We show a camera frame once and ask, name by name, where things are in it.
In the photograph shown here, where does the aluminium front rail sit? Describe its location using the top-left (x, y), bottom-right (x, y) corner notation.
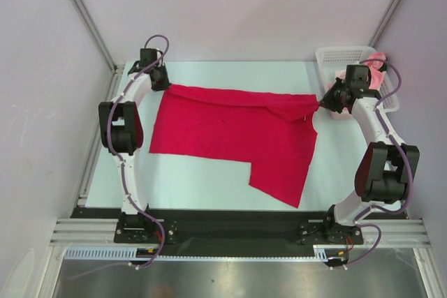
top-left (50, 218), bottom-right (431, 248)

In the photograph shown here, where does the white cable duct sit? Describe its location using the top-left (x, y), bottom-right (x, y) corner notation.
top-left (64, 246), bottom-right (345, 263)

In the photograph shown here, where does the red t shirt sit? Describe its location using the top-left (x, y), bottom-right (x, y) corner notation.
top-left (149, 84), bottom-right (319, 207)

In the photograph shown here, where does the aluminium frame post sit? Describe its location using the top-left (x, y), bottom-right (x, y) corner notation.
top-left (70, 0), bottom-right (117, 73)
top-left (368, 0), bottom-right (403, 47)

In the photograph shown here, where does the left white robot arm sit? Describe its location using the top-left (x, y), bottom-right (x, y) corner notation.
top-left (98, 47), bottom-right (170, 242)

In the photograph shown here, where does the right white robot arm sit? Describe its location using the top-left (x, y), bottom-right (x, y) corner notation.
top-left (318, 61), bottom-right (420, 243)

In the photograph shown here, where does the left aluminium frame post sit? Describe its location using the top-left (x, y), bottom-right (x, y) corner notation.
top-left (70, 0), bottom-right (117, 73)

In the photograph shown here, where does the white plastic basket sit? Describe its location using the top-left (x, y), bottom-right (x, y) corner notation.
top-left (316, 46), bottom-right (400, 120)

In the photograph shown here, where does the pink t shirt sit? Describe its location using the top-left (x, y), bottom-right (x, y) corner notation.
top-left (340, 52), bottom-right (387, 100)

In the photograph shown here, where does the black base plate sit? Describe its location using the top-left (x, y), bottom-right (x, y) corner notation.
top-left (69, 207), bottom-right (409, 259)

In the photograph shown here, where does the right aluminium frame post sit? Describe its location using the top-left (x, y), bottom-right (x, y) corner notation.
top-left (368, 0), bottom-right (403, 47)

